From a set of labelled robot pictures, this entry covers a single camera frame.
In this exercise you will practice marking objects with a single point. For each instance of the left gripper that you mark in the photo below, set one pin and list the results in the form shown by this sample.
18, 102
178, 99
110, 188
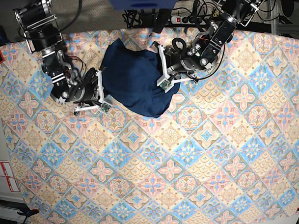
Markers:
173, 60

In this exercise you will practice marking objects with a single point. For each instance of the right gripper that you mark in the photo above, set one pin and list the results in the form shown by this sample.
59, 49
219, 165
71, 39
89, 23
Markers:
90, 92

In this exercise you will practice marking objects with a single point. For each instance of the blue long-sleeve shirt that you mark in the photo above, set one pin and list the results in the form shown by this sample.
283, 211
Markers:
130, 77

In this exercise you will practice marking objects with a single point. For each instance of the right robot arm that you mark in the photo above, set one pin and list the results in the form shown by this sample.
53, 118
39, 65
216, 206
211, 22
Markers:
38, 26

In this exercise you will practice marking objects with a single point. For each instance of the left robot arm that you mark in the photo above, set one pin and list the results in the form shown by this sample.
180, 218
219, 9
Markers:
199, 60

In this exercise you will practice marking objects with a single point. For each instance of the white power strip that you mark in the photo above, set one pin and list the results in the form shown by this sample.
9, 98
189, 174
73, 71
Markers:
182, 20

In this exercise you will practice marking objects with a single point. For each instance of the patterned tablecloth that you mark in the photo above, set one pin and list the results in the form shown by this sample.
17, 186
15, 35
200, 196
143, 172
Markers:
226, 151

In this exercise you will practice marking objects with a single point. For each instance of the blue box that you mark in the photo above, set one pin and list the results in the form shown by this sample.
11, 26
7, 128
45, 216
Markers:
142, 4

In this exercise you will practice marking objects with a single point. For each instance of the red white labels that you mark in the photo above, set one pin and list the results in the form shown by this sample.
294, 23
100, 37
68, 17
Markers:
7, 179

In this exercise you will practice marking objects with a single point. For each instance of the black orange corner clamp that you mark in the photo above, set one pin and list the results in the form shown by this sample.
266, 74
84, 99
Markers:
27, 212

